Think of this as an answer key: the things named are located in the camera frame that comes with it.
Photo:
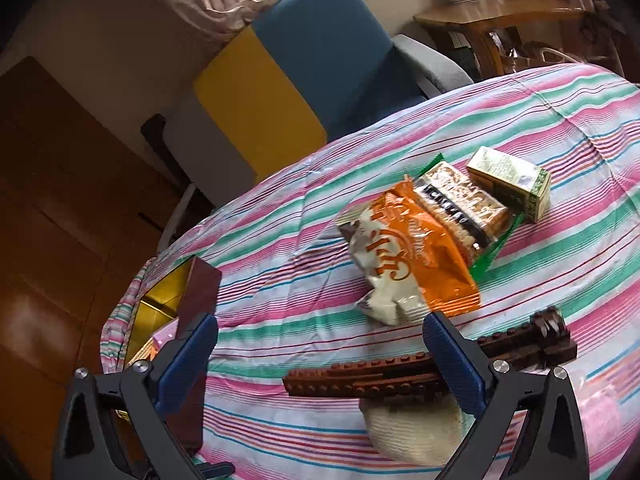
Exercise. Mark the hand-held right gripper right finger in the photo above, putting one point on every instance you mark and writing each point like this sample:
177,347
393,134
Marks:
456,360

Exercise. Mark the wooden side table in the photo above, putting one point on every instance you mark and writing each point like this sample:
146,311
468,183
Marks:
505,25

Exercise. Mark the green cracker packet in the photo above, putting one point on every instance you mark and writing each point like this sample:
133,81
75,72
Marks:
465,208

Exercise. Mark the green carton box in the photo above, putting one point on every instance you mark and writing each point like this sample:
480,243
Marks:
510,184

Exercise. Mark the brown toy brick gun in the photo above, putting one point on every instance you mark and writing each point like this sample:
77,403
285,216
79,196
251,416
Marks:
400,373

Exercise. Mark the pink curtain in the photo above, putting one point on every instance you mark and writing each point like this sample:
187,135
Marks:
235,0

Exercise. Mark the orange snack packet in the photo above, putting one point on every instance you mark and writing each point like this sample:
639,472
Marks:
418,256

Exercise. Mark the dark red gold-lined box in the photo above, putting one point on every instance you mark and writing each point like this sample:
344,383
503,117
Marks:
170,320

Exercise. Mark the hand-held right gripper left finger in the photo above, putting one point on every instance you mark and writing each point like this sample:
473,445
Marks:
186,355

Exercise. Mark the white knitted pouch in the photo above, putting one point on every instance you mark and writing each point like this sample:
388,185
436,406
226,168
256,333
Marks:
413,429

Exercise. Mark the blue and yellow armchair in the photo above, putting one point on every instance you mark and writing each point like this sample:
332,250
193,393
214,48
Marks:
300,70

